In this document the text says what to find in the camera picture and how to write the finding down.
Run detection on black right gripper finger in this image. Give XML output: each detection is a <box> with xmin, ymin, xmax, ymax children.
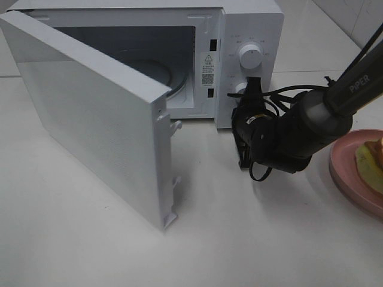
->
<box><xmin>245</xmin><ymin>77</ymin><xmax>262</xmax><ymax>100</ymax></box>

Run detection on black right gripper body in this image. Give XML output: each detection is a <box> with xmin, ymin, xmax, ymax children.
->
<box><xmin>232</xmin><ymin>94</ymin><xmax>287</xmax><ymax>170</ymax></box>

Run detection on pink round plate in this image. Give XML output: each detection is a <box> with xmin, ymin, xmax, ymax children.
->
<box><xmin>329</xmin><ymin>129</ymin><xmax>382</xmax><ymax>219</ymax></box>

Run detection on toast sandwich with lettuce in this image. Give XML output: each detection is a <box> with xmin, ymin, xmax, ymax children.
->
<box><xmin>355</xmin><ymin>138</ymin><xmax>382</xmax><ymax>194</ymax></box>

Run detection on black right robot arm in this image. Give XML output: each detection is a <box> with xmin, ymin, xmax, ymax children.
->
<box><xmin>228</xmin><ymin>27</ymin><xmax>382</xmax><ymax>181</ymax></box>

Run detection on lower white timer knob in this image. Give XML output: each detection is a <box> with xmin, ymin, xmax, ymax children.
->
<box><xmin>235</xmin><ymin>83</ymin><xmax>247</xmax><ymax>104</ymax></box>

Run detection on upper white power knob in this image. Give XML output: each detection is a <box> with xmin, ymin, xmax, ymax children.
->
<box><xmin>238</xmin><ymin>42</ymin><xmax>263</xmax><ymax>69</ymax></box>

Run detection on white warning label sticker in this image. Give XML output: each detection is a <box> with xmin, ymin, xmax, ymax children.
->
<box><xmin>200</xmin><ymin>51</ymin><xmax>217</xmax><ymax>87</ymax></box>

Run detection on white microwave oven body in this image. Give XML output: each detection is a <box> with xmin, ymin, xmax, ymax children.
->
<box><xmin>4</xmin><ymin>1</ymin><xmax>284</xmax><ymax>129</ymax></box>

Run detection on glass microwave turntable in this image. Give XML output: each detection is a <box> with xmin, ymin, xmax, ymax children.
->
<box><xmin>113</xmin><ymin>49</ymin><xmax>193</xmax><ymax>97</ymax></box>

